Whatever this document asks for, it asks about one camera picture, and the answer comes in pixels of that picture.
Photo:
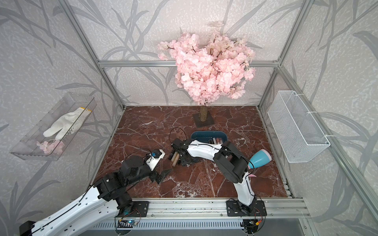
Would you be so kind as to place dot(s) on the right circuit board with wires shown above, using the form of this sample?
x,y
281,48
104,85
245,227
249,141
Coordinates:
x,y
250,226

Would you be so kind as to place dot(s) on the white wire mesh basket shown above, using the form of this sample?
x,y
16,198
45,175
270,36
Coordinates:
x,y
299,134

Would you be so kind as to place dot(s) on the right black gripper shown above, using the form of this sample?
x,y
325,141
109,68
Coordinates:
x,y
182,162

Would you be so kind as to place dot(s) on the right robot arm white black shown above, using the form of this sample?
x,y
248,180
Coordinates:
x,y
228,159

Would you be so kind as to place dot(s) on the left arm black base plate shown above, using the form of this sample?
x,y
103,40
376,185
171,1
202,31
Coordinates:
x,y
135,209

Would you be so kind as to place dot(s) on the white work glove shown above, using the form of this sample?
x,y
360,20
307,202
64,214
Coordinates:
x,y
68,123

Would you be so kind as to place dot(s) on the pink teal toy object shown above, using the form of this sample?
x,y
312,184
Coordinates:
x,y
259,159

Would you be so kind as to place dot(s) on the left green circuit board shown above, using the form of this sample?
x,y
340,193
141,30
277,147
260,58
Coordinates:
x,y
128,223

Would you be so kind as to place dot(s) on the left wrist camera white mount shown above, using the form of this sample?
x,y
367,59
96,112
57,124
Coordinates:
x,y
154,158

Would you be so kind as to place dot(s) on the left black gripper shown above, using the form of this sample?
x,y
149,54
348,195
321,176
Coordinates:
x,y
154,177

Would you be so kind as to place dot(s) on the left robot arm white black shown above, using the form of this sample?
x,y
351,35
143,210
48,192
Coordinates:
x,y
107,197

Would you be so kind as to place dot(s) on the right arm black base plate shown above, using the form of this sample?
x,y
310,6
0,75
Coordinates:
x,y
256,208

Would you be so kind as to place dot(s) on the beige gold lipstick tube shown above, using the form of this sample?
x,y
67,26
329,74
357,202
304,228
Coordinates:
x,y
174,156

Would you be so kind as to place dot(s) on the clear acrylic wall shelf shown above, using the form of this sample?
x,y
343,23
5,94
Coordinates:
x,y
51,136

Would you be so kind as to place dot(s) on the pink cherry blossom tree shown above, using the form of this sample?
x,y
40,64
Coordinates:
x,y
221,68

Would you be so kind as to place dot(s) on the aluminium front rail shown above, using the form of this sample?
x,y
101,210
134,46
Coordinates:
x,y
180,208

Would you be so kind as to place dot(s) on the teal plastic storage box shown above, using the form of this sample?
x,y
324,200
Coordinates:
x,y
207,136

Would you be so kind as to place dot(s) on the pink flower sprig on shelf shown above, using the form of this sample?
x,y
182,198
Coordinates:
x,y
51,147

